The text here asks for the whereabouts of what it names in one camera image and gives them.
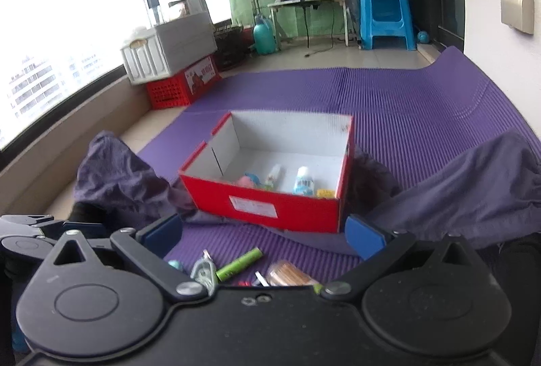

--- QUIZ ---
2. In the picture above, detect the teal oval eraser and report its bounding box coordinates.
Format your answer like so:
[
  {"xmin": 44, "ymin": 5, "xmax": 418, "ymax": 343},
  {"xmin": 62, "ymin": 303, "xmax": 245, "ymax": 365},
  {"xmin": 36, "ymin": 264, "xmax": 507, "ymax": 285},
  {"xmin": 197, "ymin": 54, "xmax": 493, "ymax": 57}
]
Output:
[{"xmin": 168, "ymin": 260, "xmax": 185, "ymax": 273}]

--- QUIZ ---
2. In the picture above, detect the grey correction tape dispenser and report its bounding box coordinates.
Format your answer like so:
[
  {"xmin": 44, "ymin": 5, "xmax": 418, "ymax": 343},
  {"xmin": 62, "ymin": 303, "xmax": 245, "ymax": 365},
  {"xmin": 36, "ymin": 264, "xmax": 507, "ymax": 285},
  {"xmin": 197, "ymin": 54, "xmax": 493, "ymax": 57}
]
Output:
[{"xmin": 191, "ymin": 250, "xmax": 218, "ymax": 296}]

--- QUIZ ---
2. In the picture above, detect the green marker pen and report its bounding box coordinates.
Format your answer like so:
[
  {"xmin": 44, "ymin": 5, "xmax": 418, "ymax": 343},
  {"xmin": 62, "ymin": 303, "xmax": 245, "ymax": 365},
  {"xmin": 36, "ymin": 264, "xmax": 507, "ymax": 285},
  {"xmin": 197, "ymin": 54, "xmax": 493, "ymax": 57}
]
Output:
[{"xmin": 216, "ymin": 247, "xmax": 263, "ymax": 283}]

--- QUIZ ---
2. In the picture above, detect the yellow small box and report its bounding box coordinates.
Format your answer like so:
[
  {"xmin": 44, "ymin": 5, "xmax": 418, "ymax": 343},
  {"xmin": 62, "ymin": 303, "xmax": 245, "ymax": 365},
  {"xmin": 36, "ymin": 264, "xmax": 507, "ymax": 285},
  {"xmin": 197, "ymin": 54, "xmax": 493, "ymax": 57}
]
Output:
[{"xmin": 316, "ymin": 189, "xmax": 336, "ymax": 198}]

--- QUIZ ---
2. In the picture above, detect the white spray bottle blue label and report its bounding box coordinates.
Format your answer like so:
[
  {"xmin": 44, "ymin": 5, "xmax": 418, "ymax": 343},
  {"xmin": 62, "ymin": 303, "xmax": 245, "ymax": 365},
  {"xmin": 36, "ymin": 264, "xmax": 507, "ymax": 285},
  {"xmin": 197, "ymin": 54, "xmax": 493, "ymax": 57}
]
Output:
[{"xmin": 292, "ymin": 166, "xmax": 314, "ymax": 197}]

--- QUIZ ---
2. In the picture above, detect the red cardboard box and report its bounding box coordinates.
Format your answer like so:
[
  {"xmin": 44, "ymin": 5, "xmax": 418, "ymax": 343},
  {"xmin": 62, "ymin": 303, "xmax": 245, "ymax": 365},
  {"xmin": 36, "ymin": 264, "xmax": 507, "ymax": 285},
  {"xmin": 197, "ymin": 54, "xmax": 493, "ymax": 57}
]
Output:
[{"xmin": 179, "ymin": 110, "xmax": 354, "ymax": 233}]

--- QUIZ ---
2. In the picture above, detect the purple-grey cloth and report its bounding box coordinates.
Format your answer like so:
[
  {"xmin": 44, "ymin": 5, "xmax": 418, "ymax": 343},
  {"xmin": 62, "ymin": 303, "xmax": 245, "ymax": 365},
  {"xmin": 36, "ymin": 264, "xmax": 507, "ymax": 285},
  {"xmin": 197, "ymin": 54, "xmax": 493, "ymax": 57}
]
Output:
[{"xmin": 69, "ymin": 132, "xmax": 540, "ymax": 249}]

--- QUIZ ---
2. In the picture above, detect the pink blue toy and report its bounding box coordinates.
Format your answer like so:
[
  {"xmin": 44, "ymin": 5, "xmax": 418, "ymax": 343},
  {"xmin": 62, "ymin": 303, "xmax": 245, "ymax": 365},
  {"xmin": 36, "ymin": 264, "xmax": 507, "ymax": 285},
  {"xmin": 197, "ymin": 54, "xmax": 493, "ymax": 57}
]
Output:
[{"xmin": 236, "ymin": 173, "xmax": 261, "ymax": 188}]

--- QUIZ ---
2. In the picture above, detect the small white tube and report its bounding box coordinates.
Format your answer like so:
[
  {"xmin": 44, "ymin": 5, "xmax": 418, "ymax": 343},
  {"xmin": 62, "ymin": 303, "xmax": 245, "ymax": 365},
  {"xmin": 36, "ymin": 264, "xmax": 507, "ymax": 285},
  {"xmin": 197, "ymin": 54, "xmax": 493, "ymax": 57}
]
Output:
[{"xmin": 264, "ymin": 164, "xmax": 282, "ymax": 190}]

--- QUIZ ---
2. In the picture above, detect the purple foam mat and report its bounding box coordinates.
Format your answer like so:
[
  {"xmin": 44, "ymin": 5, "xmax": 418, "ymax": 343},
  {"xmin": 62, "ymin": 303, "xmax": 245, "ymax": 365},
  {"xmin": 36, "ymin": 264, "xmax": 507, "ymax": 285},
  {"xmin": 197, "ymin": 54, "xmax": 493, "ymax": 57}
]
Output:
[{"xmin": 141, "ymin": 49, "xmax": 540, "ymax": 281}]

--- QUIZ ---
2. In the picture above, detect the red plastic crate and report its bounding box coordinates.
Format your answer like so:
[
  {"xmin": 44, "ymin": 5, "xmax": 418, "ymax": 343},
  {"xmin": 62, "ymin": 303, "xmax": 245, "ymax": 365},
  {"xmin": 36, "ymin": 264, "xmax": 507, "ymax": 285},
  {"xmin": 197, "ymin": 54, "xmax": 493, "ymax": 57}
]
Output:
[{"xmin": 146, "ymin": 55, "xmax": 221, "ymax": 110}]

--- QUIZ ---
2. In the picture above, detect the white plastic crate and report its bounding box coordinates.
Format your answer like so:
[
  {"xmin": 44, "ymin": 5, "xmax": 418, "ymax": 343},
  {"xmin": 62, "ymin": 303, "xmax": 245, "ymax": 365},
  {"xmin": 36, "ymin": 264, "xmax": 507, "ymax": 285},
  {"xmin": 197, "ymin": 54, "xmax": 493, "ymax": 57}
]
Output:
[{"xmin": 121, "ymin": 13, "xmax": 216, "ymax": 85}]

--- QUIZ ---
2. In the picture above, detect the black plastic basket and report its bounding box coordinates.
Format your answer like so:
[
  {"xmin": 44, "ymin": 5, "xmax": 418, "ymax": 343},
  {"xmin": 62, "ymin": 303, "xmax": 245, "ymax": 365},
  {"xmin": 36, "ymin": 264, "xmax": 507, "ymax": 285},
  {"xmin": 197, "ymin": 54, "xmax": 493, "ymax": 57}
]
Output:
[{"xmin": 214, "ymin": 26, "xmax": 248, "ymax": 72}]

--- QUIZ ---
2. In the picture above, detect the blue ball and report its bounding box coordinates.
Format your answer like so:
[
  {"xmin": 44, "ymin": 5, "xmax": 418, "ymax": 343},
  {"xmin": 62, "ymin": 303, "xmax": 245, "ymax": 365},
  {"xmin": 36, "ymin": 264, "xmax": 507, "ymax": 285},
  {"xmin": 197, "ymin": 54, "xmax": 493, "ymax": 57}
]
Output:
[{"xmin": 417, "ymin": 31, "xmax": 430, "ymax": 44}]

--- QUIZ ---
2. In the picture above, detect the blue plastic stool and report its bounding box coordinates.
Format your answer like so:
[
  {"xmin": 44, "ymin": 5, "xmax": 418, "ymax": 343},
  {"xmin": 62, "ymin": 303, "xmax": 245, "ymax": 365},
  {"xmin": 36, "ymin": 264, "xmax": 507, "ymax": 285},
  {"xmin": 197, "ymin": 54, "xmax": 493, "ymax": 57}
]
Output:
[{"xmin": 359, "ymin": 0, "xmax": 416, "ymax": 51}]

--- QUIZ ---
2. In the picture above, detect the teal detergent bottle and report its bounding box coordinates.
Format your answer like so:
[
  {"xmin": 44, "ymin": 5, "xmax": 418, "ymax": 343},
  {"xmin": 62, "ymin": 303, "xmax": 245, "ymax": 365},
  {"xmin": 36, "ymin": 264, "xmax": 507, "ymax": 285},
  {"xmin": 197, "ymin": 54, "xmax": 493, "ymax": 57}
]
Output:
[{"xmin": 253, "ymin": 14, "xmax": 276, "ymax": 55}]

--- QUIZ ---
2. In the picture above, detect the cardboard box on crate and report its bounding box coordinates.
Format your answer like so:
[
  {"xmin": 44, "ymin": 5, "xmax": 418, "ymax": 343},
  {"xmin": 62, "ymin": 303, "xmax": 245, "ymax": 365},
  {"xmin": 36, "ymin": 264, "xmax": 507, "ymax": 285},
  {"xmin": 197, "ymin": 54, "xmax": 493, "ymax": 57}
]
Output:
[{"xmin": 168, "ymin": 0, "xmax": 210, "ymax": 21}]

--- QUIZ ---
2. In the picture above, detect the white folding table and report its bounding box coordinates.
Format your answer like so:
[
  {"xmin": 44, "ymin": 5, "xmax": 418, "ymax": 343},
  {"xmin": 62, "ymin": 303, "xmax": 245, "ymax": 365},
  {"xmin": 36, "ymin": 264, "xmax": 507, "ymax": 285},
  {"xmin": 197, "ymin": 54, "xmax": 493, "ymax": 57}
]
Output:
[{"xmin": 267, "ymin": 0, "xmax": 351, "ymax": 51}]

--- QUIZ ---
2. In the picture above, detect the black power cable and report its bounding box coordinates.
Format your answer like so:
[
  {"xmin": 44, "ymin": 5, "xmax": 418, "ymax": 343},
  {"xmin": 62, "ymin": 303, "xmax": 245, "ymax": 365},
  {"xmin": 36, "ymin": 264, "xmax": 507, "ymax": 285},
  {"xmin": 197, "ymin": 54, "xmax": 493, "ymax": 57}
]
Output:
[{"xmin": 304, "ymin": 1, "xmax": 360, "ymax": 58}]

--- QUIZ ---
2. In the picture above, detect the beige wall switch box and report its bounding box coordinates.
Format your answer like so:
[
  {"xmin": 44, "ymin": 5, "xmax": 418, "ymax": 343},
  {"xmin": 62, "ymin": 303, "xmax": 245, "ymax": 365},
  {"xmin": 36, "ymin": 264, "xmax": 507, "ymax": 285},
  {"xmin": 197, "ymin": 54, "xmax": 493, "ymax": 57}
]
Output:
[{"xmin": 501, "ymin": 0, "xmax": 535, "ymax": 35}]

